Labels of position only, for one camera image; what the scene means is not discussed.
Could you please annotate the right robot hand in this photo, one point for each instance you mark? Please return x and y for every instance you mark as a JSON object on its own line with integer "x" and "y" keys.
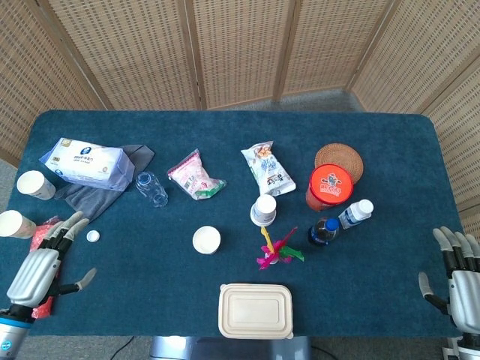
{"x": 465, "y": 296}

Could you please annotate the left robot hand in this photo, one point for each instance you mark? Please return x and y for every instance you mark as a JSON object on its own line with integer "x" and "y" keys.
{"x": 33, "y": 270}

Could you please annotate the clear plastic water bottle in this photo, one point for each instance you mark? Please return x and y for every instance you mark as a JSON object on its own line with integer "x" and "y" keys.
{"x": 150, "y": 187}

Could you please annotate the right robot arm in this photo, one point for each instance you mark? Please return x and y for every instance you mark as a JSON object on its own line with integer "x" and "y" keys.
{"x": 467, "y": 347}

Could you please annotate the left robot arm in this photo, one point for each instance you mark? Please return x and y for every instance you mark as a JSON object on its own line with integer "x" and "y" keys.
{"x": 13, "y": 337}

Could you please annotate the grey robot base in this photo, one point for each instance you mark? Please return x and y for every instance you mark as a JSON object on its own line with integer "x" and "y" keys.
{"x": 232, "y": 350}

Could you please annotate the white paper cup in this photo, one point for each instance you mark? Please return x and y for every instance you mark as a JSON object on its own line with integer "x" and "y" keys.
{"x": 33, "y": 183}
{"x": 13, "y": 224}

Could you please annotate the blue-flower paper cup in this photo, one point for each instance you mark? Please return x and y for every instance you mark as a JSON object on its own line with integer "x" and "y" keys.
{"x": 206, "y": 240}

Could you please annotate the white bottle cap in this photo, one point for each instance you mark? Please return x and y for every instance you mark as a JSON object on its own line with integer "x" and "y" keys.
{"x": 93, "y": 236}

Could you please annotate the grey cloth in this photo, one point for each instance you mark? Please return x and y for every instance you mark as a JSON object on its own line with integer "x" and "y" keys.
{"x": 90, "y": 202}

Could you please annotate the blue tablecloth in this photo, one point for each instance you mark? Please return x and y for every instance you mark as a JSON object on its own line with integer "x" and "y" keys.
{"x": 150, "y": 281}

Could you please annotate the white tissue pack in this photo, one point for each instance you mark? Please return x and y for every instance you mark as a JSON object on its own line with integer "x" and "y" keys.
{"x": 86, "y": 163}

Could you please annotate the white-capped small bottle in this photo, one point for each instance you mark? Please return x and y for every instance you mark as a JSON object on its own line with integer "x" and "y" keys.
{"x": 356, "y": 213}

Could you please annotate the blue-capped cola bottle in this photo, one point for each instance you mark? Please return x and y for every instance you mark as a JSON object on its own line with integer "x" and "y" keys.
{"x": 322, "y": 232}

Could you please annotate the orange lidded tub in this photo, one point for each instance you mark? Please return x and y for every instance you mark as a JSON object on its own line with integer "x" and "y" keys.
{"x": 332, "y": 185}

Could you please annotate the pink snack bag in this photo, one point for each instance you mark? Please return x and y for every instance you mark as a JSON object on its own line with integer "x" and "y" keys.
{"x": 193, "y": 178}

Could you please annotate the woven rattan coaster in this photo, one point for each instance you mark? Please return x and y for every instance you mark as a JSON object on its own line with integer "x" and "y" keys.
{"x": 337, "y": 153}

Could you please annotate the colourful feather shuttlecock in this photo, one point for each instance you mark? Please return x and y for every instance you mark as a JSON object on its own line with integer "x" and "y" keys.
{"x": 277, "y": 251}

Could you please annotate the beige lidded lunch box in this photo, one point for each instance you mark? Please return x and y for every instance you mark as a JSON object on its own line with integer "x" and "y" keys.
{"x": 255, "y": 311}

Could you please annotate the stack of paper cups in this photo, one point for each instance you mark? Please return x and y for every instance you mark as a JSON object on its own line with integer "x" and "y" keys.
{"x": 264, "y": 210}

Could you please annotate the white snack bag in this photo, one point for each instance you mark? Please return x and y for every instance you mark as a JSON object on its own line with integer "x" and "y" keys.
{"x": 268, "y": 168}

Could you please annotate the woven folding screen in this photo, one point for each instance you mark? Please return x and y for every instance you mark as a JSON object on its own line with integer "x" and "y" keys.
{"x": 243, "y": 48}

